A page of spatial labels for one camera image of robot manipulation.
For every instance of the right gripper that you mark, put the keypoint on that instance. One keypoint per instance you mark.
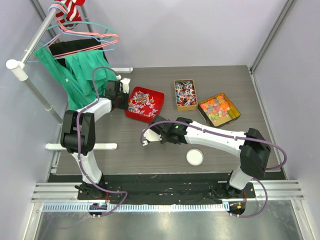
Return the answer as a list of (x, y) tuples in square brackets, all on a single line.
[(163, 140)]

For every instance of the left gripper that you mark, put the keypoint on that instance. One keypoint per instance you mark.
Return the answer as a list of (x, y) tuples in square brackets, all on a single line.
[(125, 105)]

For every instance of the red square candy box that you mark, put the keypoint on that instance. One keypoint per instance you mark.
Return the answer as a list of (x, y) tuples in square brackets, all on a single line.
[(144, 104)]

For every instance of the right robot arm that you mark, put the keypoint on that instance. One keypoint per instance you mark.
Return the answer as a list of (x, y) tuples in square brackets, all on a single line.
[(249, 146)]

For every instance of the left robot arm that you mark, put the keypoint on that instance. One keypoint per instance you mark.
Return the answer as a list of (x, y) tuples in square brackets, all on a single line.
[(78, 135)]

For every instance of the white rack foot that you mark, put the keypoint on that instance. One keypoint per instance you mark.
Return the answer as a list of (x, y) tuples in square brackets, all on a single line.
[(123, 70)]

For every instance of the gold rectangular tin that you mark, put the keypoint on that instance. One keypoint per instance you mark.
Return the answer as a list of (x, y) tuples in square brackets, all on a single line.
[(185, 95)]

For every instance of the green cloth garment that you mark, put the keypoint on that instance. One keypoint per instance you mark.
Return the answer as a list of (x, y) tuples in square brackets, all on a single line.
[(78, 77)]

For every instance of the white round jar lid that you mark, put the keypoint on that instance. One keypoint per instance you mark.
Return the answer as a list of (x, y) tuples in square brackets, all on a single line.
[(194, 157)]

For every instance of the green clothes hanger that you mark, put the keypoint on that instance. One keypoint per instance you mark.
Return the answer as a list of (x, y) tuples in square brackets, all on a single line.
[(84, 28)]

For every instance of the white flat bar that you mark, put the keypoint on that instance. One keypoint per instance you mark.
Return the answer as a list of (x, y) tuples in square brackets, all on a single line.
[(97, 146)]

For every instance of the black garment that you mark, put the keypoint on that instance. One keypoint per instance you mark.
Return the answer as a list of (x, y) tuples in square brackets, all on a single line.
[(74, 45)]

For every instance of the red white striped garment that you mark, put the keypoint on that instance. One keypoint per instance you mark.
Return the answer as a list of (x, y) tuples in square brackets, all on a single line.
[(72, 13)]

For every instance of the pink clothes hanger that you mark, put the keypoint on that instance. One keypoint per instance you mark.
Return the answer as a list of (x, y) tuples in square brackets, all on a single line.
[(60, 37)]

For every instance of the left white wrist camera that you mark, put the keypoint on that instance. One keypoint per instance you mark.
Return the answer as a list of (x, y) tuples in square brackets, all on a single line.
[(124, 83)]

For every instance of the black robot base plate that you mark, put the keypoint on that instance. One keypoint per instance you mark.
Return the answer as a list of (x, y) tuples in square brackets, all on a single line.
[(164, 182)]

